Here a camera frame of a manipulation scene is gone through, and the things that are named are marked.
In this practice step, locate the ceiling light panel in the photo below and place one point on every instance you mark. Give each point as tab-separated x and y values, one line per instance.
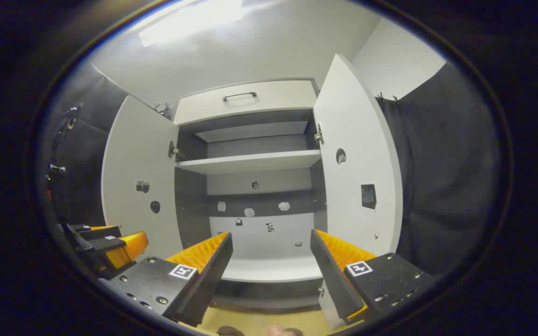
189	21

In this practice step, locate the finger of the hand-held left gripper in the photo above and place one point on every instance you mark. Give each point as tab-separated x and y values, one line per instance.
105	232
105	244

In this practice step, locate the cabinet door with headphone sticker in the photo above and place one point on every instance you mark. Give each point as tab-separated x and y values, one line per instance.
357	121

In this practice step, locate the white cabinet drawer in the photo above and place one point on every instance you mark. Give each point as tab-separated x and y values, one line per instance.
273	100

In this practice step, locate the white cabinet shelf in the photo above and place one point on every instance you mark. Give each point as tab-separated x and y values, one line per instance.
250	162

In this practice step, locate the cabinet door with camera sticker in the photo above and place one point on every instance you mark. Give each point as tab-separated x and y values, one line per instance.
133	154

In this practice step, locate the black backdrop cloth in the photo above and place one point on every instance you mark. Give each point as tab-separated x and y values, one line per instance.
446	163

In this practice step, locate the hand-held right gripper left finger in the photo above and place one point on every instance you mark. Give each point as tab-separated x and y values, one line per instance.
213	275

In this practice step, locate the brown fuzzy slipper shoe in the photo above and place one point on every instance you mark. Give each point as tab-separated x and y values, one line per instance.
229	331

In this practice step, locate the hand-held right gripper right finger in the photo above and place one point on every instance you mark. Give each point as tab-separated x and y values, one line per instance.
334	280

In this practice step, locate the metal door hinge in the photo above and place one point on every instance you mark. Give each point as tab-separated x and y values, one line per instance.
173	150
318	135

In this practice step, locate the white shoe cabinet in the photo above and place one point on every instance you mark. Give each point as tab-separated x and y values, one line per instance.
259	233

